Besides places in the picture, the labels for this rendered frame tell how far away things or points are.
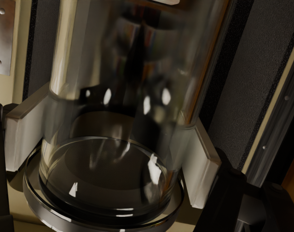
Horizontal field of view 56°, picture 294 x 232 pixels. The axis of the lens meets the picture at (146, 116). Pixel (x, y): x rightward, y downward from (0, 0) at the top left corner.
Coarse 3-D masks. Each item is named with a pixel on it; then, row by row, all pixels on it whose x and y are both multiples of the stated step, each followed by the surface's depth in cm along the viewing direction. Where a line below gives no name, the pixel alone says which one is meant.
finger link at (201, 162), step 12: (204, 132) 17; (192, 144) 17; (204, 144) 15; (192, 156) 16; (204, 156) 14; (216, 156) 14; (192, 168) 16; (204, 168) 14; (216, 168) 14; (192, 180) 15; (204, 180) 14; (192, 192) 15; (204, 192) 14; (192, 204) 15; (204, 204) 15
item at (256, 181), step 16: (288, 80) 28; (288, 96) 29; (272, 112) 29; (288, 112) 29; (272, 128) 30; (272, 144) 31; (256, 160) 31; (272, 160) 31; (256, 176) 32; (240, 224) 34
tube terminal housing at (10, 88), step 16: (16, 0) 25; (16, 16) 26; (16, 32) 26; (16, 48) 27; (16, 64) 30; (288, 64) 28; (0, 80) 28; (16, 80) 30; (0, 96) 28; (16, 96) 31; (256, 144) 31; (16, 176) 34; (16, 192) 32; (16, 208) 33; (192, 208) 38; (176, 224) 34; (192, 224) 35
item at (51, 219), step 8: (24, 168) 18; (24, 184) 17; (24, 192) 17; (32, 200) 16; (32, 208) 16; (40, 208) 15; (40, 216) 15; (48, 216) 15; (56, 216) 15; (176, 216) 18; (56, 224) 15; (64, 224) 15; (72, 224) 14; (168, 224) 17
